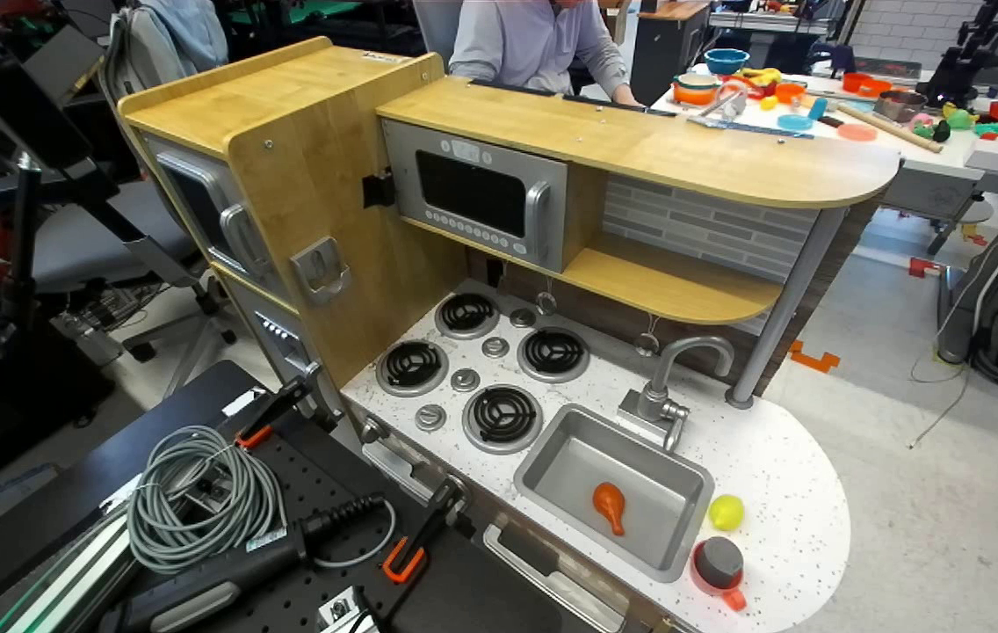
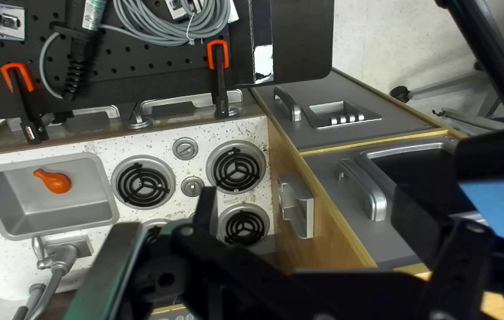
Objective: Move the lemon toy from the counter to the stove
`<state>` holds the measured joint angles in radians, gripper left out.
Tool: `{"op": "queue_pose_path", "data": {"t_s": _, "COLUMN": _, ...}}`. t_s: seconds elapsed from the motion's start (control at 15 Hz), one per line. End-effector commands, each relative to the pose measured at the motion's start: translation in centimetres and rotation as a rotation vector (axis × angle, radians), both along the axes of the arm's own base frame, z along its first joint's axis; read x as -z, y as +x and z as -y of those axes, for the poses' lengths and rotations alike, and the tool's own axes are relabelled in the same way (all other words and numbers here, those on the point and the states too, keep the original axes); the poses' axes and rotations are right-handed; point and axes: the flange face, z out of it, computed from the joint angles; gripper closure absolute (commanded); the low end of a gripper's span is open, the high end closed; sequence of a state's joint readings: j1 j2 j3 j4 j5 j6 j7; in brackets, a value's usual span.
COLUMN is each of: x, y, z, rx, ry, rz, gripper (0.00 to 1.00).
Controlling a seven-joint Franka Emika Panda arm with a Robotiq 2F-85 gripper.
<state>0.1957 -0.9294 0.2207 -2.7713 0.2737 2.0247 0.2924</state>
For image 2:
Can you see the black camera tripod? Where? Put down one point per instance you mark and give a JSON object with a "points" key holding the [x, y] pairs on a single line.
{"points": [[489, 53]]}

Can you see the silver side bracket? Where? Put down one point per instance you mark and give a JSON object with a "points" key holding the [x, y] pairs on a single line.
{"points": [[298, 208]]}

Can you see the round silver stove knob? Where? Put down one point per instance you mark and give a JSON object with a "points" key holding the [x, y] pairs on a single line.
{"points": [[186, 147], [193, 185]]}

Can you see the blue flat piece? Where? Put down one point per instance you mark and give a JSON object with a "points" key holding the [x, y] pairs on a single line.
{"points": [[502, 204]]}

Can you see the black coil stove burner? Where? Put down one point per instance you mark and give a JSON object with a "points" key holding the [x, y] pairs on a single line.
{"points": [[145, 183], [237, 169], [246, 226]]}

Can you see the wooden toy kitchen unit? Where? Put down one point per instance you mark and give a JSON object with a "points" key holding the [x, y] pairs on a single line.
{"points": [[324, 249]]}

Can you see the orange pear-shaped toy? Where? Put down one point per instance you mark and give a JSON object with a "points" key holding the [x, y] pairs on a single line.
{"points": [[58, 181]]}

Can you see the orange black clamp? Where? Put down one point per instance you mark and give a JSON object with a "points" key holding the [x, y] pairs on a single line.
{"points": [[221, 82], [28, 112]]}

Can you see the silver toy faucet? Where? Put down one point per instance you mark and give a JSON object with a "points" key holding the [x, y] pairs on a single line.
{"points": [[58, 263]]}

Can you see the black pegboard base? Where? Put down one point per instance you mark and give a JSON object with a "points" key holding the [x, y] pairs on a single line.
{"points": [[147, 64]]}

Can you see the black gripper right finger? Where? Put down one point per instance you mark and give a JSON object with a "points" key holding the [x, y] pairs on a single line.
{"points": [[459, 272]]}

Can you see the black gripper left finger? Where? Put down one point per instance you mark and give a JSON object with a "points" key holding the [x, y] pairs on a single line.
{"points": [[108, 272]]}

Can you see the black flat panel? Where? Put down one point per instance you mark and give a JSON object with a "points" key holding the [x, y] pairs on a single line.
{"points": [[299, 35]]}

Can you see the grey toy sink basin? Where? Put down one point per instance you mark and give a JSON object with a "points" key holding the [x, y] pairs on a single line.
{"points": [[5, 206]]}

